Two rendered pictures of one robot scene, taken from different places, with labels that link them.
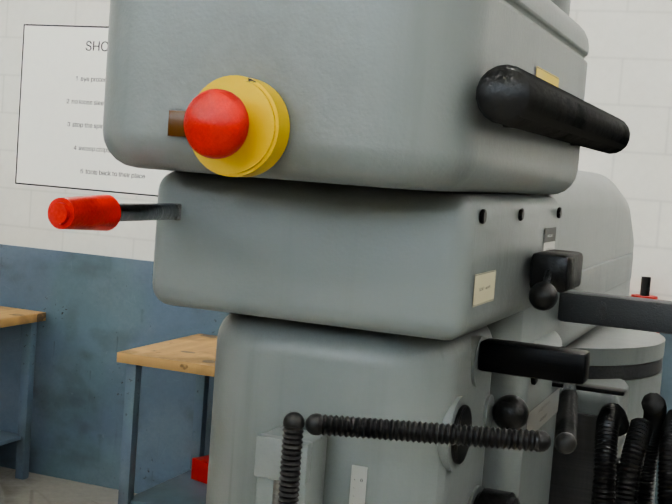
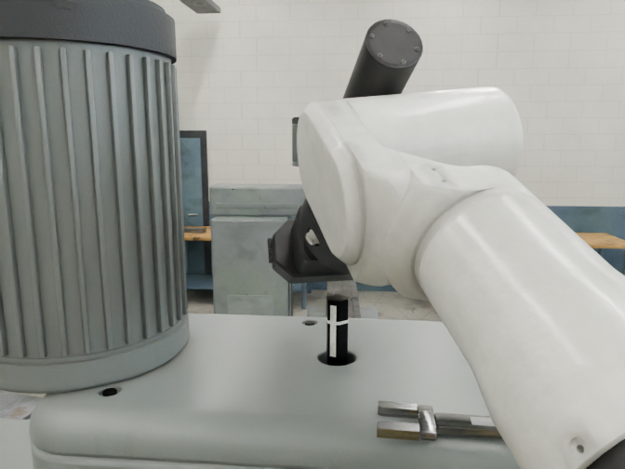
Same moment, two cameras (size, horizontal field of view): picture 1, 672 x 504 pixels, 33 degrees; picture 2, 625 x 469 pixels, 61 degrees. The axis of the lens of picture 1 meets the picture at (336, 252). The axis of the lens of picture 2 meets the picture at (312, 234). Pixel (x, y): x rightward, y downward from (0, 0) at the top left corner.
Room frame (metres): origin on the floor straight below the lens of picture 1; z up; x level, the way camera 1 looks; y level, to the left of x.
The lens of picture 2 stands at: (1.05, 0.43, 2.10)
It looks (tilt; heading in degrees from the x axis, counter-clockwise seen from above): 11 degrees down; 254
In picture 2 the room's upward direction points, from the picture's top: straight up
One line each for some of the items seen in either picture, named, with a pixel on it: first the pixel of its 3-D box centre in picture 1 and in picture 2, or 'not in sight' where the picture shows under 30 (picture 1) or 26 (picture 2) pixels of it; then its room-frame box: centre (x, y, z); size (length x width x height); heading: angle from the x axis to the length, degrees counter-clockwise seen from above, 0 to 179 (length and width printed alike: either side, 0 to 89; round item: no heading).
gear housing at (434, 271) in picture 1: (379, 244); not in sight; (0.94, -0.04, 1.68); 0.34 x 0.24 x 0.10; 159
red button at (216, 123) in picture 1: (220, 124); not in sight; (0.67, 0.07, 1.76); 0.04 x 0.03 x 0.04; 69
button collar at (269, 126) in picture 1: (238, 126); not in sight; (0.69, 0.06, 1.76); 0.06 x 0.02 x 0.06; 69
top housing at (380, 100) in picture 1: (379, 82); (321, 432); (0.92, -0.02, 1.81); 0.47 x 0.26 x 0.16; 159
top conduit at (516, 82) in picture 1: (565, 119); not in sight; (0.88, -0.17, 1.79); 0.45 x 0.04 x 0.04; 159
